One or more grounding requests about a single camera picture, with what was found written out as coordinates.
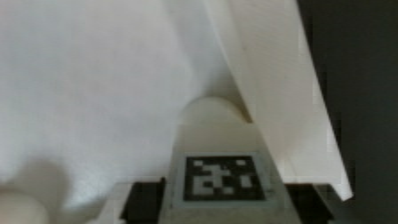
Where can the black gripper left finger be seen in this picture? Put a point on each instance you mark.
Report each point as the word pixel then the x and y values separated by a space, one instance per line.
pixel 142 205

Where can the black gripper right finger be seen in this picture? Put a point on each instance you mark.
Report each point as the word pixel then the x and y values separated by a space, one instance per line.
pixel 311 208

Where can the white table leg with tag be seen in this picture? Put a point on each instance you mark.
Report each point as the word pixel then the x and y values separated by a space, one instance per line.
pixel 224 189

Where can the white square tabletop part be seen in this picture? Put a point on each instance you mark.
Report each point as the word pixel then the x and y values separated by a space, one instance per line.
pixel 108 62

